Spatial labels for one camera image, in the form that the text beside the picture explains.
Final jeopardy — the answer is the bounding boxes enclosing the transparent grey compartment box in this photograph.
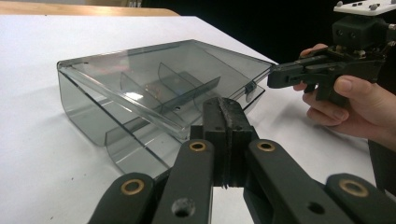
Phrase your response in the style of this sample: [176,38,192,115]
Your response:
[56,39,276,179]

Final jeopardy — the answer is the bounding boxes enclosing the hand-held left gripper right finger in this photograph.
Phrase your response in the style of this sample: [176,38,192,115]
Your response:
[221,98,260,189]

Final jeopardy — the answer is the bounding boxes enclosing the wooden table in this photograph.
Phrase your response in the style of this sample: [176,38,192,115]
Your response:
[0,0,180,17]

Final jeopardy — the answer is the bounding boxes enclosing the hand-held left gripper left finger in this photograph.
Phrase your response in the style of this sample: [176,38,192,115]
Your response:
[190,97,232,188]

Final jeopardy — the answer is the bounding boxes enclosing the white table cover sheet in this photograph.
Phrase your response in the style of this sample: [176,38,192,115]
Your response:
[0,14,396,224]

